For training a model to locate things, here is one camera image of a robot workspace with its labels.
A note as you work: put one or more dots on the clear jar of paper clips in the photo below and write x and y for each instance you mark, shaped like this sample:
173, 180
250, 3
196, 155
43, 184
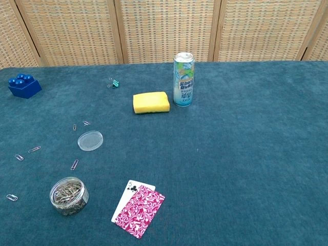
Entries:
68, 197

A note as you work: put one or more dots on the yellow sponge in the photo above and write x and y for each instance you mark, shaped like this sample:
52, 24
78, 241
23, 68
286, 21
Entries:
151, 102

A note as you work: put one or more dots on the tall printed drink can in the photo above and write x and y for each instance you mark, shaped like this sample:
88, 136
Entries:
183, 84

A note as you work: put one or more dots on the teal binder clip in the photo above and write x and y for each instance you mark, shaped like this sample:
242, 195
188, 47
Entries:
114, 83

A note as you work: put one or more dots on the blue felt table cover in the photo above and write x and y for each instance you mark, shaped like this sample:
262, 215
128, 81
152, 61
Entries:
230, 153

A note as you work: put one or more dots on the clear round plastic lid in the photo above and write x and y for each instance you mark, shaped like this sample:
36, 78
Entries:
90, 140

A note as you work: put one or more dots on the five of clubs card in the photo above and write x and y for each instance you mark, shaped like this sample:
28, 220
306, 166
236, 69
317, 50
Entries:
128, 192

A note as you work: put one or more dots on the pink patterned playing card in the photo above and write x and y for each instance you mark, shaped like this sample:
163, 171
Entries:
139, 211

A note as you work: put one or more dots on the woven wicker screen panel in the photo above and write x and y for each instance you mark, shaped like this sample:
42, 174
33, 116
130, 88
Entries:
166, 28
12, 38
320, 43
71, 30
266, 28

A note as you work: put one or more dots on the blue toy building brick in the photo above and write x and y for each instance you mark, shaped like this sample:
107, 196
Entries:
24, 87

